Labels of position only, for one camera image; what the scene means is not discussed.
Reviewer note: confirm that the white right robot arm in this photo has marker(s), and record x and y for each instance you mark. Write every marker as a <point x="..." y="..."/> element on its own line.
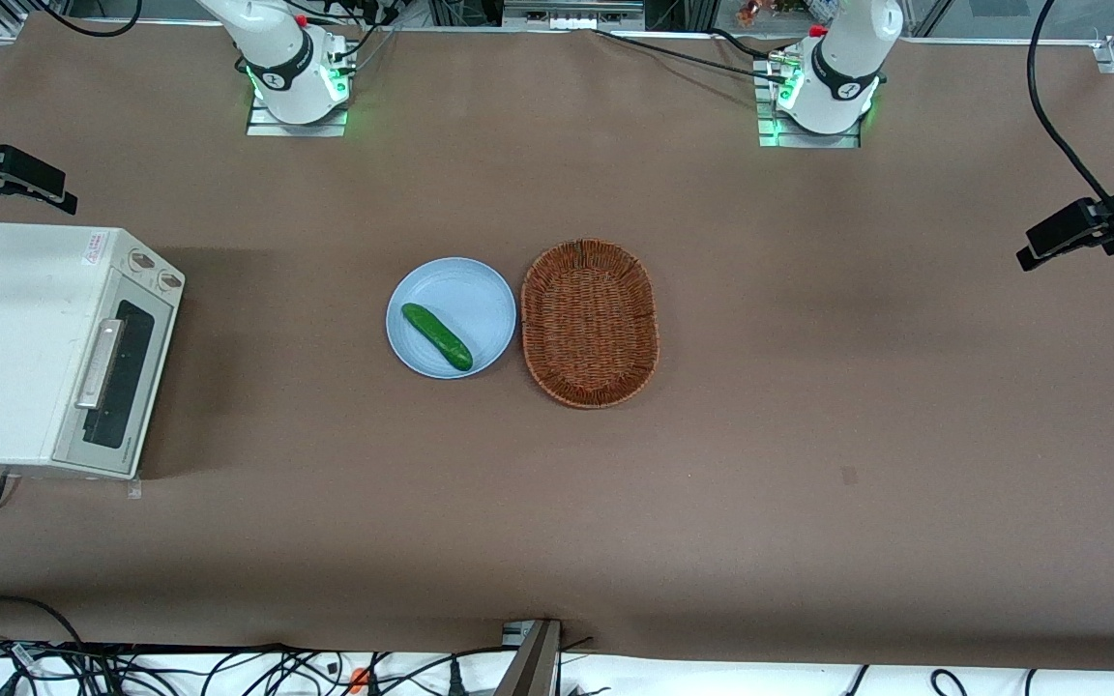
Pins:
<point x="277" y="58"/>

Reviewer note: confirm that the white round oven knob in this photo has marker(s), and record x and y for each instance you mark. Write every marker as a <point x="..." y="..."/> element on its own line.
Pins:
<point x="141" y="260"/>
<point x="168" y="280"/>

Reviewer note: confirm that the white toaster oven body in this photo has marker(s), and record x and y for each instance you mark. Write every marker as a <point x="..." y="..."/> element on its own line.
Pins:
<point x="6" y="338"/>

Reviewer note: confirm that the red white warning sticker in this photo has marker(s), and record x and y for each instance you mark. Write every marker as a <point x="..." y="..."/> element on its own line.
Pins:
<point x="93" y="247"/>

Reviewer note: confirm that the green cucumber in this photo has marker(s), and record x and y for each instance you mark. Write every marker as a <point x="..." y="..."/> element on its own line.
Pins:
<point x="436" y="336"/>

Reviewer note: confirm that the light blue round plate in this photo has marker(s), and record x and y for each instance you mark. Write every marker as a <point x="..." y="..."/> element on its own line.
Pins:
<point x="468" y="295"/>

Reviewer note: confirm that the brown wicker oval basket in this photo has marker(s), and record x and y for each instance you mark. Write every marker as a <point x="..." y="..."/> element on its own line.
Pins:
<point x="591" y="324"/>

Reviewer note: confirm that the grey power strip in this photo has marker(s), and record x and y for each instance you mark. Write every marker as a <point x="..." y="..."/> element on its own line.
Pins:
<point x="571" y="12"/>

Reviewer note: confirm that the brown table cover mat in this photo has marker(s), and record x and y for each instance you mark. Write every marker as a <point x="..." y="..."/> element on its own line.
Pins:
<point x="557" y="503"/>

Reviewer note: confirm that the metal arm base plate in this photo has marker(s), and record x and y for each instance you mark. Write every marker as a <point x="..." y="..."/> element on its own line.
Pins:
<point x="808" y="140"/>
<point x="296" y="129"/>

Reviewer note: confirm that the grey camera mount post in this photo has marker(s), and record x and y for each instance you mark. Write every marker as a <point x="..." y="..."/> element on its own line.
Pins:
<point x="533" y="662"/>

